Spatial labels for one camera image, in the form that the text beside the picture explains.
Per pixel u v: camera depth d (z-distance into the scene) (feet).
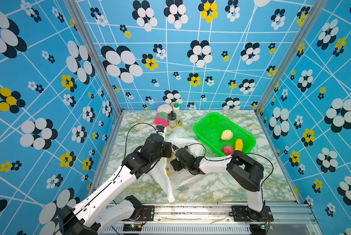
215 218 2.37
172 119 3.37
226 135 3.24
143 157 1.73
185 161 2.35
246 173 1.63
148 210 2.46
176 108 3.67
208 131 3.49
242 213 2.37
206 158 2.15
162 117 3.53
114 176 1.51
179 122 3.66
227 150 2.99
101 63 3.02
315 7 2.24
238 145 3.08
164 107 3.68
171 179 2.66
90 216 1.28
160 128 2.10
